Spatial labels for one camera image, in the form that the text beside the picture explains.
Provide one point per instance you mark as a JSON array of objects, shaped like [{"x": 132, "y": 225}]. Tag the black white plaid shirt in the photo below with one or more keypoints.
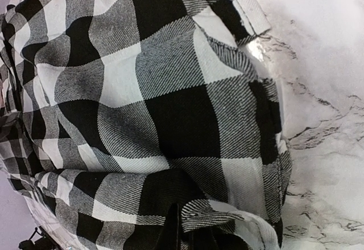
[{"x": 117, "y": 109}]

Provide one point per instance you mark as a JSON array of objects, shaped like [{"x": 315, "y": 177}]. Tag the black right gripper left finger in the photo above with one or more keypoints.
[{"x": 170, "y": 235}]

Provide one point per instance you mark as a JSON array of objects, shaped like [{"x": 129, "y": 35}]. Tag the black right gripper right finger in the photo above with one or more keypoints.
[{"x": 209, "y": 239}]

